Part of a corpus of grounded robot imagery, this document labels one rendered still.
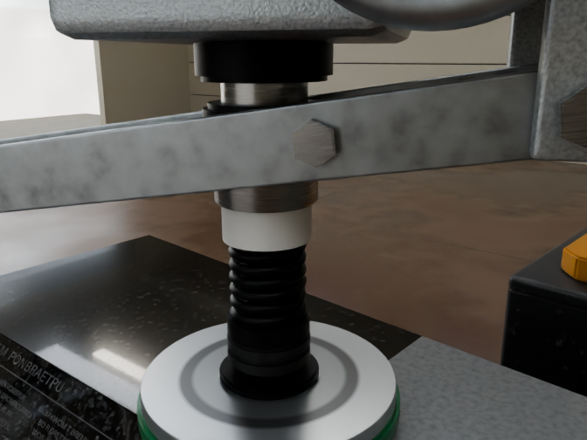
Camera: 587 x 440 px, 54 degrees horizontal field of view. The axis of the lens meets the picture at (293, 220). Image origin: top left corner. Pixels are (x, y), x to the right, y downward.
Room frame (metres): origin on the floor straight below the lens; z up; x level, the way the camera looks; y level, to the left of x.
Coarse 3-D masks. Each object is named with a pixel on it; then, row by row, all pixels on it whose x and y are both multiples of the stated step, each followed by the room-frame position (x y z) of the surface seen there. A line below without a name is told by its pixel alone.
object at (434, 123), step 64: (128, 128) 0.39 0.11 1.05; (192, 128) 0.38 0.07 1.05; (256, 128) 0.37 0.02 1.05; (320, 128) 0.35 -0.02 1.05; (384, 128) 0.35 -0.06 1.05; (448, 128) 0.34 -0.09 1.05; (512, 128) 0.33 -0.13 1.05; (576, 128) 0.29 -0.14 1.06; (0, 192) 0.42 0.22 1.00; (64, 192) 0.40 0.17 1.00; (128, 192) 0.39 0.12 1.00; (192, 192) 0.38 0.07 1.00
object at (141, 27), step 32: (64, 0) 0.34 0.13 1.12; (96, 0) 0.34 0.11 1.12; (128, 0) 0.33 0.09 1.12; (160, 0) 0.33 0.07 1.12; (192, 0) 0.33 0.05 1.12; (224, 0) 0.32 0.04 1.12; (256, 0) 0.32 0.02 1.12; (288, 0) 0.31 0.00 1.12; (320, 0) 0.31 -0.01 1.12; (64, 32) 0.35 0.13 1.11; (96, 32) 0.34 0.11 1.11; (128, 32) 0.34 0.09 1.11; (160, 32) 0.34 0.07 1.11; (192, 32) 0.33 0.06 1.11; (224, 32) 0.33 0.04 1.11; (256, 32) 0.32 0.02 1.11; (288, 32) 0.32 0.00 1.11; (320, 32) 0.32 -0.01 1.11; (352, 32) 0.31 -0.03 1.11; (384, 32) 0.33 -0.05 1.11; (224, 64) 0.39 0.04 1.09; (256, 64) 0.38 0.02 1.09; (288, 64) 0.38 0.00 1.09; (320, 64) 0.40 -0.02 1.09
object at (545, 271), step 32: (544, 256) 0.99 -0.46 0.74; (512, 288) 0.89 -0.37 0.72; (544, 288) 0.85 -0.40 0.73; (576, 288) 0.84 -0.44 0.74; (512, 320) 0.88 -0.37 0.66; (544, 320) 0.85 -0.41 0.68; (576, 320) 0.81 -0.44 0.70; (512, 352) 0.88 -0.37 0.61; (544, 352) 0.84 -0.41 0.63; (576, 352) 0.81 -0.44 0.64; (576, 384) 0.81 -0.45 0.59
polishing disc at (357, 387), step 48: (192, 336) 0.50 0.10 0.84; (336, 336) 0.50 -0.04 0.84; (144, 384) 0.41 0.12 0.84; (192, 384) 0.41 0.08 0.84; (336, 384) 0.41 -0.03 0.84; (384, 384) 0.41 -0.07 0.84; (192, 432) 0.35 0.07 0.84; (240, 432) 0.35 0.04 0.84; (288, 432) 0.35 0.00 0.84; (336, 432) 0.35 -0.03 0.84
